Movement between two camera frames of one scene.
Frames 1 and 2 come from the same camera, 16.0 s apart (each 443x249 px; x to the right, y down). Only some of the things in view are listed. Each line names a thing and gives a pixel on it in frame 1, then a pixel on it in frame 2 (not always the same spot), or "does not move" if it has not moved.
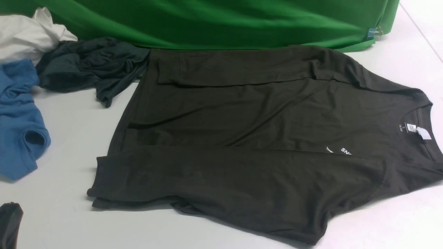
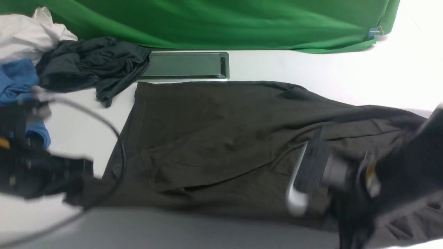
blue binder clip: x=373 y=32 does not move
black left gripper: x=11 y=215 -> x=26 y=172
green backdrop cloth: x=347 y=24 does not move
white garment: x=22 y=37 does not move
